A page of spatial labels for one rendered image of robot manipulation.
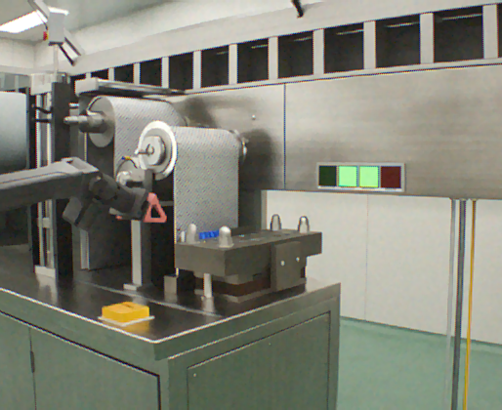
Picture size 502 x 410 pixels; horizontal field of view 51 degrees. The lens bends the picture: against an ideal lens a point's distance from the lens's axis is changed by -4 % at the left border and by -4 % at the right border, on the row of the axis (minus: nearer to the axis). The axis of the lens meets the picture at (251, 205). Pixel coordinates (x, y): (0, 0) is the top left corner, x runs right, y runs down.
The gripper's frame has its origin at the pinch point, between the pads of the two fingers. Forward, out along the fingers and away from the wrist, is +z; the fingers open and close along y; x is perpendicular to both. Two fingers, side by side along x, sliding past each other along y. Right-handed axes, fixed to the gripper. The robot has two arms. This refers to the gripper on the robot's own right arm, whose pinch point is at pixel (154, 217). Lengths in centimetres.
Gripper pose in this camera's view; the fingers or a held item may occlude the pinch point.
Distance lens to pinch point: 130.4
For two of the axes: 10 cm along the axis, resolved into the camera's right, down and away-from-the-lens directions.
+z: 5.8, 4.1, 7.1
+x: 3.1, -9.1, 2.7
